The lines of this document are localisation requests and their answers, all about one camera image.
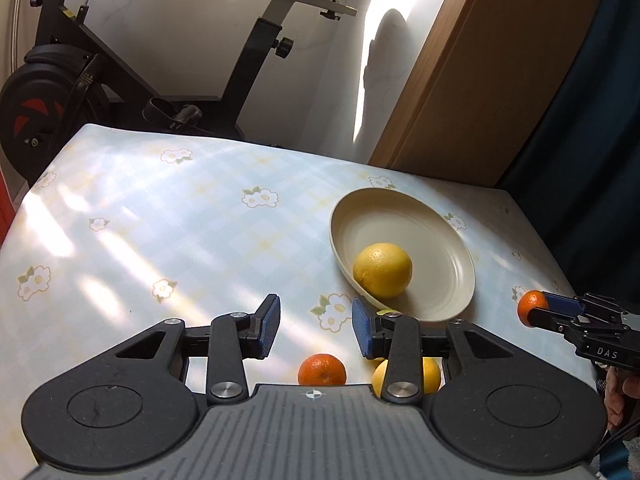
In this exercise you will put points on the person's right hand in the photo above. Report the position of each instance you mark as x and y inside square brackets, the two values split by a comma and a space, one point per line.
[620, 395]

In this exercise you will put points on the black exercise bike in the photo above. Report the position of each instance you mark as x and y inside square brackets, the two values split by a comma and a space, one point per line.
[80, 35]

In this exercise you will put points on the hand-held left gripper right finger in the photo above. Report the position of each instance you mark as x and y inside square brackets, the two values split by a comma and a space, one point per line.
[362, 327]

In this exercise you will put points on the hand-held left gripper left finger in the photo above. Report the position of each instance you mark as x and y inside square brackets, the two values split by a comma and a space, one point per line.
[267, 327]

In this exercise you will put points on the beige round plate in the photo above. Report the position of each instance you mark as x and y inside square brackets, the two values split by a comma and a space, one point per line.
[425, 240]

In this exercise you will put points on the red plant printed panel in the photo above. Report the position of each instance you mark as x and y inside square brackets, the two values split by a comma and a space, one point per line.
[5, 210]

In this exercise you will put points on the floral tablecloth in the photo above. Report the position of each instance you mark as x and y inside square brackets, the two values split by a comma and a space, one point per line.
[200, 220]

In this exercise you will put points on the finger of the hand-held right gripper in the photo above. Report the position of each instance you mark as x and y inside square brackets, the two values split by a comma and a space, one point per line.
[552, 320]
[565, 302]

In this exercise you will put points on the dark blue curtain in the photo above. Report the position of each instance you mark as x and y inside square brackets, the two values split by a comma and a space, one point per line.
[590, 135]

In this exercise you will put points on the yellow lemon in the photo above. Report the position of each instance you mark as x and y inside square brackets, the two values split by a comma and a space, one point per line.
[431, 372]
[382, 270]

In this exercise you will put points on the orange mandarin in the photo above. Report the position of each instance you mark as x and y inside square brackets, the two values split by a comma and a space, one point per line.
[322, 370]
[530, 302]

